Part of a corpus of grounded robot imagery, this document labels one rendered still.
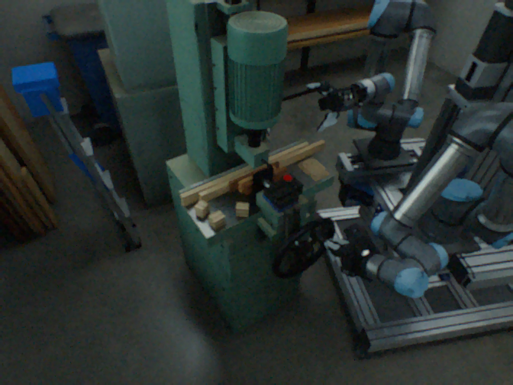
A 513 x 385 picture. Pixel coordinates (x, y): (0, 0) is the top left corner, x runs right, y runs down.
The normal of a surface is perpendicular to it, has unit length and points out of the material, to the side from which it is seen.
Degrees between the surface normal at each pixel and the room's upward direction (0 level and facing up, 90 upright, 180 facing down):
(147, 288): 0
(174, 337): 1
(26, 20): 90
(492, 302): 0
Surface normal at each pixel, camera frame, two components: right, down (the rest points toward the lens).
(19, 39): 0.43, 0.65
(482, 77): 0.18, 0.69
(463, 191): -0.04, -0.78
